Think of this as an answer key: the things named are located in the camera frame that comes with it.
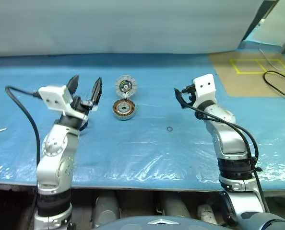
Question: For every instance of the small white rounded shape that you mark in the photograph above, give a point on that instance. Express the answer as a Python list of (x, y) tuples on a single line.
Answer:
[(206, 214)]

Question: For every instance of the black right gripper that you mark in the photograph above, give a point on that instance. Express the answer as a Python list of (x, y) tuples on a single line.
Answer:
[(191, 94)]

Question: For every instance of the blue plastic table cover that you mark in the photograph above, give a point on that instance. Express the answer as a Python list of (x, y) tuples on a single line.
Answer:
[(157, 155)]

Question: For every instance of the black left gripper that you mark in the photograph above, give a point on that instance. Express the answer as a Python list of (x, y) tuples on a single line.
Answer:
[(81, 105)]

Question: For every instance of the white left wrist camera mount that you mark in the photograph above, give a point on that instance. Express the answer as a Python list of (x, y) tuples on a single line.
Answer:
[(53, 95)]

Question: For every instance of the brown cardboard sheet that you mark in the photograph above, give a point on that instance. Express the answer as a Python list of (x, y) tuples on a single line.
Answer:
[(241, 83)]

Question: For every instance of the grey rounded cylinder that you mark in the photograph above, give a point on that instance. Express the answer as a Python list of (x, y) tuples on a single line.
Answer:
[(106, 208), (174, 206)]

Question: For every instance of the round motor cover with circuit board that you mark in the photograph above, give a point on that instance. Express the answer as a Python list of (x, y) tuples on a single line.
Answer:
[(123, 86)]

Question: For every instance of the motor stator with copper windings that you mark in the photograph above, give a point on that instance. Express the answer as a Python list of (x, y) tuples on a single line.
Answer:
[(118, 115)]

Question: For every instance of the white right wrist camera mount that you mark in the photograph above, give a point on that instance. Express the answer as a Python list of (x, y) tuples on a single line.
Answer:
[(205, 89)]

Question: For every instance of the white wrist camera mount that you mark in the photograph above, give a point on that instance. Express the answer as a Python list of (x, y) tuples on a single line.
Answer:
[(205, 89), (53, 95)]

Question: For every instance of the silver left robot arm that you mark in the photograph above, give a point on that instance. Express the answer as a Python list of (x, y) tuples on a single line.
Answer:
[(58, 148)]

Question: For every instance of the small white board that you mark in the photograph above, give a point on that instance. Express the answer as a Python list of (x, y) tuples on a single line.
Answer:
[(276, 24)]

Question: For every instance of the grey robot torso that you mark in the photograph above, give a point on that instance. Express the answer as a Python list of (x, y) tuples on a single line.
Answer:
[(133, 224)]

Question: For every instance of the large white foam backdrop board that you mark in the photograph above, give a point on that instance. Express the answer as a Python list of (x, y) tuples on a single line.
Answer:
[(109, 24)]

